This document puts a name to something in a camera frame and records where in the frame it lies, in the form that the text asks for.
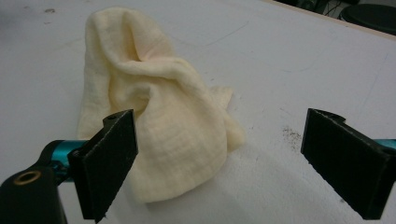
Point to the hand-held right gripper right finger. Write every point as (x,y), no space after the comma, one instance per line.
(348,165)

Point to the cream printed cloth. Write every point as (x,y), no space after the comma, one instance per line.
(174,140)

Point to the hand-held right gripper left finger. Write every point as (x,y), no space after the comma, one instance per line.
(102,168)

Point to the white table mat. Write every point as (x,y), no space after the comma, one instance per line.
(280,77)

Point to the black round stool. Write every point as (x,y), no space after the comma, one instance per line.
(370,17)

